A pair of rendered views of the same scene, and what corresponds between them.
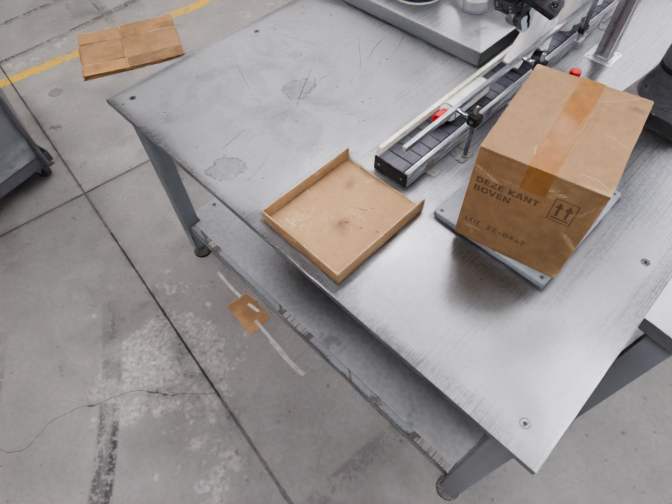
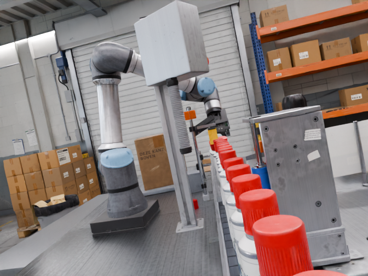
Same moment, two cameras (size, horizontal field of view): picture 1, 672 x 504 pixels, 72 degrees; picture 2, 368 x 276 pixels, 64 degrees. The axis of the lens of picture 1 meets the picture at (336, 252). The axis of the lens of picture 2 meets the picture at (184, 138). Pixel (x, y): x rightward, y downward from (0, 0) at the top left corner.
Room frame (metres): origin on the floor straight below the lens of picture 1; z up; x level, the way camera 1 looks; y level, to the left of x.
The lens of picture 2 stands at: (2.04, -1.49, 1.16)
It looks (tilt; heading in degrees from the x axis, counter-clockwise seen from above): 3 degrees down; 138
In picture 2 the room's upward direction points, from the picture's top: 12 degrees counter-clockwise
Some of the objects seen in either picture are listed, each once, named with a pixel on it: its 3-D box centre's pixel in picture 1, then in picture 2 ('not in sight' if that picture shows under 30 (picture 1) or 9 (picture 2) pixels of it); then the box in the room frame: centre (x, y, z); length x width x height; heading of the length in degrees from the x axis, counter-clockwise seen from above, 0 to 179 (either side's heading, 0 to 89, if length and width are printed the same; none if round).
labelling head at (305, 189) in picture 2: not in sight; (286, 183); (1.76, -1.00, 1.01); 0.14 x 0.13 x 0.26; 133
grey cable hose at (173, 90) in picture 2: not in sight; (178, 116); (1.44, -0.94, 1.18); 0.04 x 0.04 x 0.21
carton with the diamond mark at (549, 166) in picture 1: (545, 171); (160, 157); (0.69, -0.46, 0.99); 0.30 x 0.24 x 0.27; 144
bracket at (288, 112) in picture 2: not in sight; (276, 114); (1.76, -1.00, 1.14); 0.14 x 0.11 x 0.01; 133
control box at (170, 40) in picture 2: not in sight; (172, 47); (1.41, -0.89, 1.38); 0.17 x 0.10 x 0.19; 8
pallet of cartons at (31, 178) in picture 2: not in sight; (58, 185); (-2.86, 0.13, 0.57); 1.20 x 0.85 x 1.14; 129
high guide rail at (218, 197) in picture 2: (528, 51); (212, 165); (1.18, -0.57, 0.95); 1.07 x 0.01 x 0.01; 133
